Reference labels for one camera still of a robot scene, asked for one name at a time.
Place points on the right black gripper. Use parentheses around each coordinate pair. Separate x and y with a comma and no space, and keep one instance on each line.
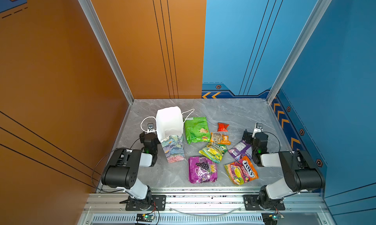
(249,137)

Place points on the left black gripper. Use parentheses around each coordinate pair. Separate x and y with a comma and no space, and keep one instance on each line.
(148,138)

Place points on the purple white snack bag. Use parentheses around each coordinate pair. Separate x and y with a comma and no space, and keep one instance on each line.
(241,150)

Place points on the floral white paper bag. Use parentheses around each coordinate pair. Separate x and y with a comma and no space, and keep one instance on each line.
(169,126)

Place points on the Fox's fruit candy bag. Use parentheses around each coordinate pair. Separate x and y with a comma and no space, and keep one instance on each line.
(241,171)

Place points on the green Lays chips bag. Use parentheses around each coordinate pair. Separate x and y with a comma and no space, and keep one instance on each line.
(197,130)

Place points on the magenta grape candy bag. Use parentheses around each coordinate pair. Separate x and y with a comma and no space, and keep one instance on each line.
(202,170)

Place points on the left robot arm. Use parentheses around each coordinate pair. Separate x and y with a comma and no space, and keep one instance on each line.
(121,172)

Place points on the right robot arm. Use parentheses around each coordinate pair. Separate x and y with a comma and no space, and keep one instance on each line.
(300,173)

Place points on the yellow green candy bag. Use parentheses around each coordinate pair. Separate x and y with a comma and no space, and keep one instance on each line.
(214,152)

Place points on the small red snack packet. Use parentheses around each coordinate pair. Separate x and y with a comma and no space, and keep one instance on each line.
(222,127)

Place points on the orange cracker snack packet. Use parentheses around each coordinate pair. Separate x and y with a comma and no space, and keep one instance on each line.
(219,138)

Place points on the right green circuit board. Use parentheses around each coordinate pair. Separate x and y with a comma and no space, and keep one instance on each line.
(276,217)

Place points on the green circuit board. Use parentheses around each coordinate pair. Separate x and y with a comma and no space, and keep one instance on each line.
(145,218)
(276,217)

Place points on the left green circuit board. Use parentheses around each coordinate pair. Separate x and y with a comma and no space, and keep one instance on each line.
(145,218)

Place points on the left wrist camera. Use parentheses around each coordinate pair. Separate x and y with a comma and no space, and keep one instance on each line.
(150,128)

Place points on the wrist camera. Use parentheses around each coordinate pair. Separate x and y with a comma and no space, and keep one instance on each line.
(258,128)
(150,128)

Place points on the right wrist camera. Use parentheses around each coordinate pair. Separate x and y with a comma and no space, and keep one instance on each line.
(258,128)

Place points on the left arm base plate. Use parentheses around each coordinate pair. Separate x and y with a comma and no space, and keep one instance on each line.
(157,202)

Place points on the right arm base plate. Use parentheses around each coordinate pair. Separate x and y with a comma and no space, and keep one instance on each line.
(255,202)

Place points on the aluminium front rail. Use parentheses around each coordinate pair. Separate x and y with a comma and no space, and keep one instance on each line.
(206,206)

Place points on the left aluminium frame post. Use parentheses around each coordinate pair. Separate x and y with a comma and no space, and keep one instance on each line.
(97,28)

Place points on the aluminium frame post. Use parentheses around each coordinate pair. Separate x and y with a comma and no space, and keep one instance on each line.
(311,24)
(97,28)

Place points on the right aluminium frame post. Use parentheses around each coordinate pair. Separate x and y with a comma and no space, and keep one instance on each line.
(311,24)

